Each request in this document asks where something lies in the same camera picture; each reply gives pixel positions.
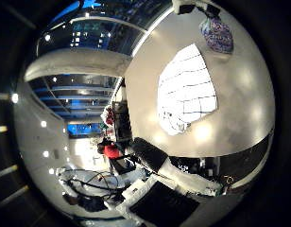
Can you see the white cloth with grid lines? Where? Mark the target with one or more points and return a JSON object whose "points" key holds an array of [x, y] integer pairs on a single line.
{"points": [[186, 91]]}

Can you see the person in red top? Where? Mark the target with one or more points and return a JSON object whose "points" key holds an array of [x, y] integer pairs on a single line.
{"points": [[111, 151]]}

